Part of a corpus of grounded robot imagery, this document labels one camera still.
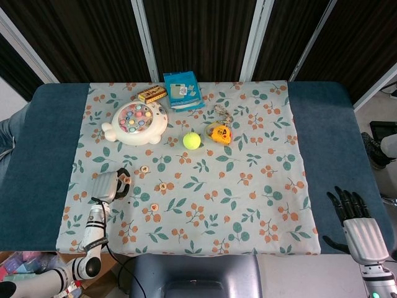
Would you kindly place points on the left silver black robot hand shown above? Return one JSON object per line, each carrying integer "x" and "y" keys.
{"x": 105, "y": 186}

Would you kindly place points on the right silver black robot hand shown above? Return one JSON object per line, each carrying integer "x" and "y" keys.
{"x": 366, "y": 239}

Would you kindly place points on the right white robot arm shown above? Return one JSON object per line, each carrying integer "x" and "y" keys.
{"x": 376, "y": 279}

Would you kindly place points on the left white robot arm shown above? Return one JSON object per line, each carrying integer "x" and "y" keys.
{"x": 94, "y": 229}

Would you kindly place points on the white seal fishing toy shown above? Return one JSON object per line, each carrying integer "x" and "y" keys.
{"x": 136, "y": 124}

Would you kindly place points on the black shoe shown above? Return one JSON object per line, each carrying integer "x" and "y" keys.
{"x": 372, "y": 149}

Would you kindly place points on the light grey trouser leg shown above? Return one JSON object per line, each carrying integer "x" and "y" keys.
{"x": 390, "y": 146}

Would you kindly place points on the yellow-green tennis ball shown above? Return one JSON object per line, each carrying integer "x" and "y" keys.
{"x": 192, "y": 141}

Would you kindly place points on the small yellow brown box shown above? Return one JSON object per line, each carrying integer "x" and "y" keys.
{"x": 152, "y": 94}

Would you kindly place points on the red white snack packet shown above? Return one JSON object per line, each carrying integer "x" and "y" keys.
{"x": 73, "y": 288}

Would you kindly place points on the blue jeans leg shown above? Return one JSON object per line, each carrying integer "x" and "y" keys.
{"x": 9, "y": 133}

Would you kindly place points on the floral printed tablecloth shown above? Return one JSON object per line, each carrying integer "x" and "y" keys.
{"x": 217, "y": 186}

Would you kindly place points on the black flat box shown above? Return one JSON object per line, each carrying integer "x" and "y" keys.
{"x": 384, "y": 128}

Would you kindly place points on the colourful patterned packet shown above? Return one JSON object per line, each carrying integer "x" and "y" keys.
{"x": 24, "y": 264}

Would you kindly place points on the blue card box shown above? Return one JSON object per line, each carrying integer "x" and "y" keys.
{"x": 183, "y": 91}

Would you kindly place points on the grey robot torso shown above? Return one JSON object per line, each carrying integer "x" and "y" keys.
{"x": 195, "y": 274}

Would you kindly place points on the dark folding partition screen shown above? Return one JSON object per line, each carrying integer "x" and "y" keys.
{"x": 201, "y": 31}

